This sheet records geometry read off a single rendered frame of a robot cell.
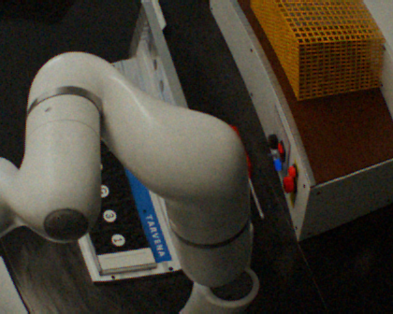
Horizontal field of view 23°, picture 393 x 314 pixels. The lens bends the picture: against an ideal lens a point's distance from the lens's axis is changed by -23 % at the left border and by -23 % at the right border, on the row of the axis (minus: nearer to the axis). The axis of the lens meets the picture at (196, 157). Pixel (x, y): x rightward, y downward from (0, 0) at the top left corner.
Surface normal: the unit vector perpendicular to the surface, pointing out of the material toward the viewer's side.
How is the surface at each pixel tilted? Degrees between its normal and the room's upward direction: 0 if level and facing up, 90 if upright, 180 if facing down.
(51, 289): 0
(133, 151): 74
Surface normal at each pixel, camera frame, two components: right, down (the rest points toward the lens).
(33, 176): -0.55, -0.34
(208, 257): -0.02, 0.83
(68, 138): 0.34, -0.55
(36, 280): 0.00, -0.53
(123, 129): -0.72, 0.29
